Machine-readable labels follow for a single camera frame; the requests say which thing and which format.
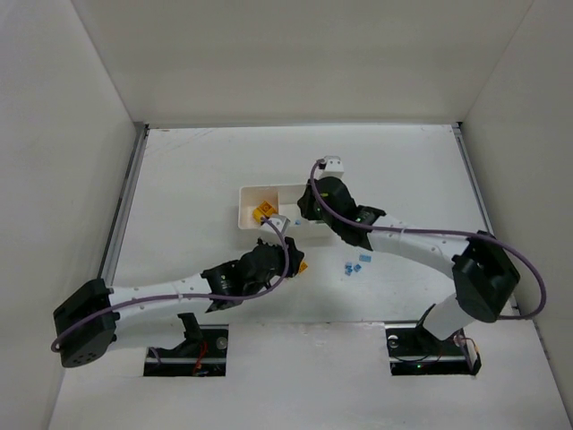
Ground yellow curved lego brick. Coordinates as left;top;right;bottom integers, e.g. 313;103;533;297
252;201;278;222

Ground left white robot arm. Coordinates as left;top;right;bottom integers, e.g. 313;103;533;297
50;236;304;368

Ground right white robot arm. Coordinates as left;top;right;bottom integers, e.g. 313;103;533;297
297;176;520;340

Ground white divided sorting tray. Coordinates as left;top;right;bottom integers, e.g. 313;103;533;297
238;184;334;246

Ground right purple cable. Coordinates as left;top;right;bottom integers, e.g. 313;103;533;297
310;158;548;320

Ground purple cable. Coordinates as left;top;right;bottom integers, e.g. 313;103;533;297
49;217;289;354
310;158;548;320

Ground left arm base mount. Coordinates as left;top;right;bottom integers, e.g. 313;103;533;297
143;314;229;378

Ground right aluminium frame rail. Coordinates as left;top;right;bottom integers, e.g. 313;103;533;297
451;121;522;319

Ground aluminium frame rail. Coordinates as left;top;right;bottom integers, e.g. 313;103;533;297
97;122;150;288
451;121;522;319

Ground left aluminium frame rail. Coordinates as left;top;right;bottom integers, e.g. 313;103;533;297
97;122;150;288

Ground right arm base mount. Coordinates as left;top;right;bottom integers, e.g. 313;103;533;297
385;306;483;377

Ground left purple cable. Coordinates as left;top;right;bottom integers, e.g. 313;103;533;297
49;217;289;354

